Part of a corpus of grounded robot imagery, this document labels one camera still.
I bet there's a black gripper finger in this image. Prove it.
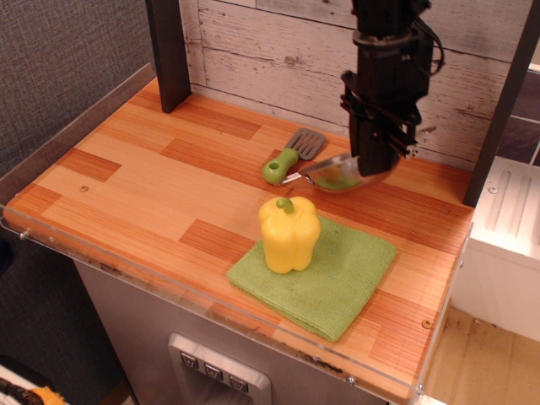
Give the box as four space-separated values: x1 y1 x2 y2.
349 111 400 177

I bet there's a dark shelf post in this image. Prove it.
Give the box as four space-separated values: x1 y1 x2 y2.
462 0 539 208
145 0 192 113

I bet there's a clear acrylic table guard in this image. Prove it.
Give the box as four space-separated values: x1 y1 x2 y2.
3 200 467 404

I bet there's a green folded cloth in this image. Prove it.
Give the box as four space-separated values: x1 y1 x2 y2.
227 216 397 342

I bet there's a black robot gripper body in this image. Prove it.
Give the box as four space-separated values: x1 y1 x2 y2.
341 33 435 156

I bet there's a dark left shelf post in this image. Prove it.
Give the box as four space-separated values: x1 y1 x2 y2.
145 0 192 113

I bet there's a yellow toy bell pepper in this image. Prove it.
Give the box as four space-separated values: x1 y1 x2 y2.
258 197 321 274

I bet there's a grey spatula green handle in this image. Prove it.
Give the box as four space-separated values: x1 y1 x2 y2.
262 127 326 185

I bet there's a dark right shelf post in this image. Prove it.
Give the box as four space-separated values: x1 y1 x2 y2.
462 0 539 208

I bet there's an orange object bottom left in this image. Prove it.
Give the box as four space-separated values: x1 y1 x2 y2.
30 386 66 405

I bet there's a silver dispenser button panel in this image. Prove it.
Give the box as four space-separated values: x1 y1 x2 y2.
168 333 273 404

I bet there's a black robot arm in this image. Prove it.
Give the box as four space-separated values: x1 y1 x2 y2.
341 1 439 177

